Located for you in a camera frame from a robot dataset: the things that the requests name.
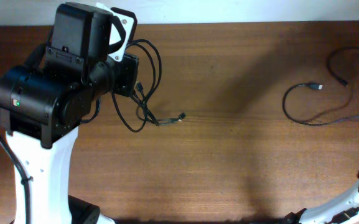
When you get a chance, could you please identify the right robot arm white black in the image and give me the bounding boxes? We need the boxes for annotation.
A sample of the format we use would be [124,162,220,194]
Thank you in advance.
[280,171,359,224]

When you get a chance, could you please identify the black USB cable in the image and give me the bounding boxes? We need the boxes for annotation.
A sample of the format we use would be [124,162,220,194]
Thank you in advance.
[110,38,163,133]
[129,81,187,127]
[281,46,359,127]

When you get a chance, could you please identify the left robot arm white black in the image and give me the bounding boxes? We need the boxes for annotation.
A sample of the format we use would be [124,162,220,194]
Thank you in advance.
[0,2,139,223]

